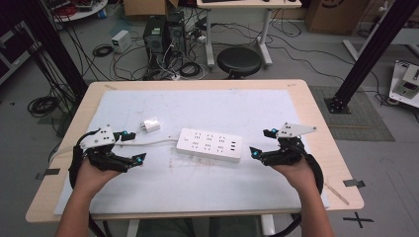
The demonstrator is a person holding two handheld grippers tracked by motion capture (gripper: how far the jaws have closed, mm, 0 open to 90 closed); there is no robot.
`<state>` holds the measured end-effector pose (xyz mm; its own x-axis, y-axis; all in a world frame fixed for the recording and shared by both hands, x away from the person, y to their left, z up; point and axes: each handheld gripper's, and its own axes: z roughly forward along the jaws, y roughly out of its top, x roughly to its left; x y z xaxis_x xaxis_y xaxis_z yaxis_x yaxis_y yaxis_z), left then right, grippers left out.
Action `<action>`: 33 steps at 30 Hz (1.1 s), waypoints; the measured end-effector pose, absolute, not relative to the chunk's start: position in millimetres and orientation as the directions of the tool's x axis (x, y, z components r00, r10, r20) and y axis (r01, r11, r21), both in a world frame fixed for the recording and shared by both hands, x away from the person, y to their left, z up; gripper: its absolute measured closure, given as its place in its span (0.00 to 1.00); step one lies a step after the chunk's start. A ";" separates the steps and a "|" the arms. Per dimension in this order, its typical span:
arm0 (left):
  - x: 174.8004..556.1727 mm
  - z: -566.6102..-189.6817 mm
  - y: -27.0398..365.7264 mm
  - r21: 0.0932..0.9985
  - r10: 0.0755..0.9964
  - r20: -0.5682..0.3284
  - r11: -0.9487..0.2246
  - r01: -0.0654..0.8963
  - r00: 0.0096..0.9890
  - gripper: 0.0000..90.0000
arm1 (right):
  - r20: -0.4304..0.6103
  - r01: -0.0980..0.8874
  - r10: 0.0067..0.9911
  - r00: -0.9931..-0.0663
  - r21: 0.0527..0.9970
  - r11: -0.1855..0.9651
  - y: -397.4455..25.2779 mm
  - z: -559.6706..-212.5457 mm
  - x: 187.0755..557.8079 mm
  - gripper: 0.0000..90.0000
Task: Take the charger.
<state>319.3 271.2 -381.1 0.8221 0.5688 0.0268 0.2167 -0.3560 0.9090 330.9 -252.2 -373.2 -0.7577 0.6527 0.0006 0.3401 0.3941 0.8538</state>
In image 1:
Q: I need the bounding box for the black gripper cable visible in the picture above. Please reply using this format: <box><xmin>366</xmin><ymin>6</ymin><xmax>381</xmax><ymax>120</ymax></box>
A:
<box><xmin>275</xmin><ymin>144</ymin><xmax>324</xmax><ymax>237</ymax></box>
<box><xmin>67</xmin><ymin>128</ymin><xmax>108</xmax><ymax>237</ymax></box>

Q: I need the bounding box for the black round stool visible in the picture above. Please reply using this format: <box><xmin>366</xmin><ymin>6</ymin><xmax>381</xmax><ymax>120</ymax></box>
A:
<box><xmin>216</xmin><ymin>46</ymin><xmax>263</xmax><ymax>80</ymax></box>

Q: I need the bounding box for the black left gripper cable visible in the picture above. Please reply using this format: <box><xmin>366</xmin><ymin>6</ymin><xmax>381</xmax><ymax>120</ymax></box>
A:
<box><xmin>67</xmin><ymin>128</ymin><xmax>108</xmax><ymax>237</ymax></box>

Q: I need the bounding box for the round white table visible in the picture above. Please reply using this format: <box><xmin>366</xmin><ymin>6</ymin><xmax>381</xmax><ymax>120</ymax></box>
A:
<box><xmin>42</xmin><ymin>0</ymin><xmax>109</xmax><ymax>23</ymax></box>

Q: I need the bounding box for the black tape cross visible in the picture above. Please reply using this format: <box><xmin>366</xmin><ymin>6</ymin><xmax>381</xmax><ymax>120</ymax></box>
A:
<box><xmin>342</xmin><ymin>211</ymin><xmax>376</xmax><ymax>229</ymax></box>

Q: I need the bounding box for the white device on floor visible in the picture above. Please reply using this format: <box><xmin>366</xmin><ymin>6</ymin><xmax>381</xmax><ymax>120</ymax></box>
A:
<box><xmin>388</xmin><ymin>60</ymin><xmax>419</xmax><ymax>110</ymax></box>

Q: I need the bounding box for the light wooden table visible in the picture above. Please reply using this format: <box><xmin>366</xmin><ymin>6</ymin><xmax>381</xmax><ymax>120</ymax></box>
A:
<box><xmin>25</xmin><ymin>78</ymin><xmax>365</xmax><ymax>224</ymax></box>

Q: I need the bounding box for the person's right hand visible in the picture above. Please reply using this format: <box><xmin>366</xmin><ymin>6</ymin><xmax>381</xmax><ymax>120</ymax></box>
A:
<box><xmin>271</xmin><ymin>156</ymin><xmax>319</xmax><ymax>198</ymax></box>

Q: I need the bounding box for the white charger plug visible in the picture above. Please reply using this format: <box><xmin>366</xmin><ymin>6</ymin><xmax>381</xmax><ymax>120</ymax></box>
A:
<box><xmin>139</xmin><ymin>118</ymin><xmax>161</xmax><ymax>134</ymax></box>

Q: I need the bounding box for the coiled black cable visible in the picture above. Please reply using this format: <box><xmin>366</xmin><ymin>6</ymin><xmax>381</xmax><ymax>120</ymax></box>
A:
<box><xmin>27</xmin><ymin>95</ymin><xmax>60</xmax><ymax>119</ymax></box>
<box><xmin>92</xmin><ymin>43</ymin><xmax>115</xmax><ymax>58</ymax></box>
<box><xmin>179</xmin><ymin>61</ymin><xmax>203</xmax><ymax>79</ymax></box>

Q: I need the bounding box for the black tape strip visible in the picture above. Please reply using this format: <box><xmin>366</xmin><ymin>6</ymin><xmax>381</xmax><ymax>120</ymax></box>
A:
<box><xmin>342</xmin><ymin>179</ymin><xmax>367</xmax><ymax>189</ymax></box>
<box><xmin>35</xmin><ymin>168</ymin><xmax>61</xmax><ymax>181</ymax></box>

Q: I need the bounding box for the white table mat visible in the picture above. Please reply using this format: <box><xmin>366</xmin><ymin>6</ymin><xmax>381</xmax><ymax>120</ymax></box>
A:
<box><xmin>53</xmin><ymin>88</ymin><xmax>330</xmax><ymax>215</ymax></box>

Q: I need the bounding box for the black metal stand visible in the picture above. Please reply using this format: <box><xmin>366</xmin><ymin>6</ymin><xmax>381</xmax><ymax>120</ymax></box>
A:
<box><xmin>324</xmin><ymin>0</ymin><xmax>419</xmax><ymax>115</ymax></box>
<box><xmin>13</xmin><ymin>0</ymin><xmax>89</xmax><ymax>97</ymax></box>

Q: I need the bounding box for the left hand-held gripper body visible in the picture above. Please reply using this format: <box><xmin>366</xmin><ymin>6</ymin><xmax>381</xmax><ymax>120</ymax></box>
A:
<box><xmin>79</xmin><ymin>124</ymin><xmax>129</xmax><ymax>173</ymax></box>

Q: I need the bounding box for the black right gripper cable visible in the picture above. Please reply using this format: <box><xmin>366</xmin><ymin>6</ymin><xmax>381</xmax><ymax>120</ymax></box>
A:
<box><xmin>275</xmin><ymin>144</ymin><xmax>324</xmax><ymax>237</ymax></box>

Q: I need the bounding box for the grey metal rack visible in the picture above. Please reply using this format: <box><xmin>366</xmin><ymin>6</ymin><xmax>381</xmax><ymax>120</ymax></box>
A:
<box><xmin>0</xmin><ymin>20</ymin><xmax>42</xmax><ymax>86</ymax></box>

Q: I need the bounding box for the white desk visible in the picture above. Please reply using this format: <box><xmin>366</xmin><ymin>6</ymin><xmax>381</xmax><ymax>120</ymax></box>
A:
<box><xmin>196</xmin><ymin>0</ymin><xmax>302</xmax><ymax>69</ymax></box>

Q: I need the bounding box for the cardboard box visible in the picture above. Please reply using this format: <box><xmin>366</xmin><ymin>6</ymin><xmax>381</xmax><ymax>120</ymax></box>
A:
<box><xmin>304</xmin><ymin>0</ymin><xmax>371</xmax><ymax>36</ymax></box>
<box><xmin>123</xmin><ymin>0</ymin><xmax>179</xmax><ymax>17</ymax></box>

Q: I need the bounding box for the white power strip cable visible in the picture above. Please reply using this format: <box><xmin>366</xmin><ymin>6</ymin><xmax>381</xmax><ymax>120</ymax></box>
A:
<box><xmin>48</xmin><ymin>135</ymin><xmax>181</xmax><ymax>166</ymax></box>

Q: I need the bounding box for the thin wooden stick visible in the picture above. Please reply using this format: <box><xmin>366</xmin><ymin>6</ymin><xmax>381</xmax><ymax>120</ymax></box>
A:
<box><xmin>323</xmin><ymin>182</ymin><xmax>351</xmax><ymax>206</ymax></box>

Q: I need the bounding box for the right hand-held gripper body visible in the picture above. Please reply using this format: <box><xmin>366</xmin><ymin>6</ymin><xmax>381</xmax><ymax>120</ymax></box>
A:
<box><xmin>263</xmin><ymin>122</ymin><xmax>317</xmax><ymax>167</ymax></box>

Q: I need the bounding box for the black computer tower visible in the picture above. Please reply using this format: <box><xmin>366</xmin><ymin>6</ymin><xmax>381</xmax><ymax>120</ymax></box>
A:
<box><xmin>166</xmin><ymin>10</ymin><xmax>188</xmax><ymax>57</ymax></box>
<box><xmin>142</xmin><ymin>14</ymin><xmax>168</xmax><ymax>69</ymax></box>

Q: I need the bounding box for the white power supply box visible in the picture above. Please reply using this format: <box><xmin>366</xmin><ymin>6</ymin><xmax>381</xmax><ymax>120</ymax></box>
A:
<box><xmin>111</xmin><ymin>30</ymin><xmax>133</xmax><ymax>54</ymax></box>

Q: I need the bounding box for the white floor power strip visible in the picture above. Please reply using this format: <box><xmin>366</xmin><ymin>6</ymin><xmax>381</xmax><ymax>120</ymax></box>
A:
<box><xmin>157</xmin><ymin>73</ymin><xmax>183</xmax><ymax>82</ymax></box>

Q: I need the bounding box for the grey floor mat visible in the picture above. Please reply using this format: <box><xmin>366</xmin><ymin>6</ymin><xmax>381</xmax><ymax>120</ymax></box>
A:
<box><xmin>309</xmin><ymin>85</ymin><xmax>396</xmax><ymax>143</ymax></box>

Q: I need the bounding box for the person's left hand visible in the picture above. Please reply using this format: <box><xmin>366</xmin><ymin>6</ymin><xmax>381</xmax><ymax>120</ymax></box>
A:
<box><xmin>72</xmin><ymin>158</ymin><xmax>123</xmax><ymax>196</ymax></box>

